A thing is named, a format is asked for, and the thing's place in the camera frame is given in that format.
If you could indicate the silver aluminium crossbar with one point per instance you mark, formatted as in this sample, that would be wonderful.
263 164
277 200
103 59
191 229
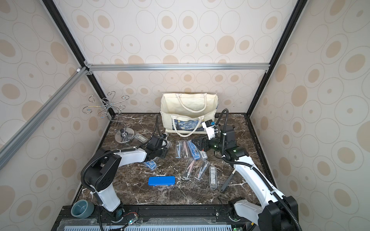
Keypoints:
170 67

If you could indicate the cream canvas tote bag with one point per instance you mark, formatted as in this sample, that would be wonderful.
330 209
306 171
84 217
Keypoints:
183 114

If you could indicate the pink compass case upper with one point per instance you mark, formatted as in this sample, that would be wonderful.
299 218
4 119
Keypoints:
185 149

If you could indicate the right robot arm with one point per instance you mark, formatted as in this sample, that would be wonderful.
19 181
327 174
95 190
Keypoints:
275 211

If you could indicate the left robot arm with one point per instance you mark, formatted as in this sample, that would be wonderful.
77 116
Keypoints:
99 173

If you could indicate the blue compass case flat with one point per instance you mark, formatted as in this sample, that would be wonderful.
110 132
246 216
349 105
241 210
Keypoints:
161 181

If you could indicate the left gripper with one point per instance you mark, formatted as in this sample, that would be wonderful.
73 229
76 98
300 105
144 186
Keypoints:
165 151

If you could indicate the silver aluminium left rail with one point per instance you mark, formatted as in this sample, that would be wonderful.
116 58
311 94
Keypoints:
16 142

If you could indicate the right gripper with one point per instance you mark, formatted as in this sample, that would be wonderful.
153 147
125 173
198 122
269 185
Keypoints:
205 143

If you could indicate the clear compass case right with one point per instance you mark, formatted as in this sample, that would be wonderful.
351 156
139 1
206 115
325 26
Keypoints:
213 179

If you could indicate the chrome wire cup rack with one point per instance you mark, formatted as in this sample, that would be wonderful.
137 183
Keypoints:
113 111

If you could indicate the pink compass clear case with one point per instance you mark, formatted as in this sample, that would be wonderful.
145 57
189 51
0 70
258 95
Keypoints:
188 170

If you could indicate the light blue compass case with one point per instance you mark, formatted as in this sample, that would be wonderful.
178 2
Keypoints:
178 149

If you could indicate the clear case near rack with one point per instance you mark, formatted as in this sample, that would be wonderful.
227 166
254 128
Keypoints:
142 139

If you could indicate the blue compass clear case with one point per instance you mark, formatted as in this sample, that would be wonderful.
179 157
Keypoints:
193 150

